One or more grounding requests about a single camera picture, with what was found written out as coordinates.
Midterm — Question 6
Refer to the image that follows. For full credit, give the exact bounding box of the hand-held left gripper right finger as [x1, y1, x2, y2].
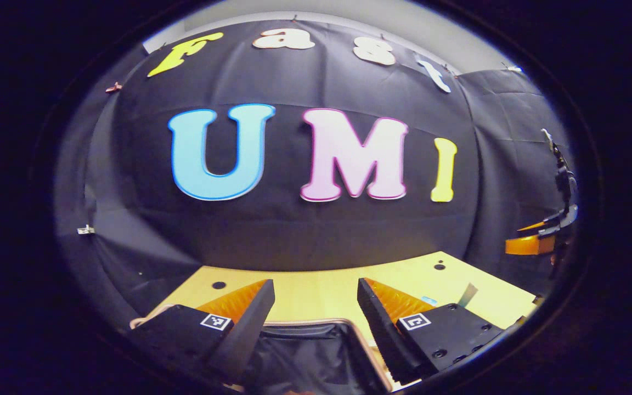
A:
[357, 278, 506, 385]

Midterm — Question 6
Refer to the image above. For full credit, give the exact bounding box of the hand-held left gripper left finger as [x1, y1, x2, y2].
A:
[128, 279, 275, 383]

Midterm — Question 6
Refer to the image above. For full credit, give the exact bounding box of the grey green flat strip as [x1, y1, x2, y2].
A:
[458, 283, 479, 308]

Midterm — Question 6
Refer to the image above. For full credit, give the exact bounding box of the black backdrop cloth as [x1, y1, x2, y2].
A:
[55, 19, 578, 330]

